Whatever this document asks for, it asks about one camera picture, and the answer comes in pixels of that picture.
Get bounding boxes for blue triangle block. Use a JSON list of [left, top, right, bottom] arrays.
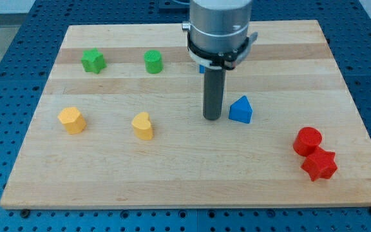
[[229, 95, 252, 124]]

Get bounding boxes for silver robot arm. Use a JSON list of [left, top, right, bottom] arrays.
[[182, 0, 258, 70]]

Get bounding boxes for yellow heart block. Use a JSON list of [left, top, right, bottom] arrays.
[[131, 111, 154, 140]]

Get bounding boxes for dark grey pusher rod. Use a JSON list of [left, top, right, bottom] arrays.
[[203, 68, 225, 121]]

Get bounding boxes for small blue block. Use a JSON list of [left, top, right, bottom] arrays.
[[199, 65, 205, 73]]

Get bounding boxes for wooden board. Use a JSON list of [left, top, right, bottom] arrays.
[[0, 20, 371, 209]]

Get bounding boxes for green cylinder block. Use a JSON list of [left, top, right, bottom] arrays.
[[144, 50, 164, 74]]

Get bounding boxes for green star block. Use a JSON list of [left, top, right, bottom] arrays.
[[81, 48, 107, 74]]

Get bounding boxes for yellow hexagon block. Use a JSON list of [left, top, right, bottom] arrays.
[[57, 106, 87, 135]]

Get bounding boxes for red cylinder block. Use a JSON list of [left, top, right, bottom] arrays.
[[292, 127, 323, 157]]

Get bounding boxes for red star block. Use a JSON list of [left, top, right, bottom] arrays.
[[301, 147, 338, 181]]

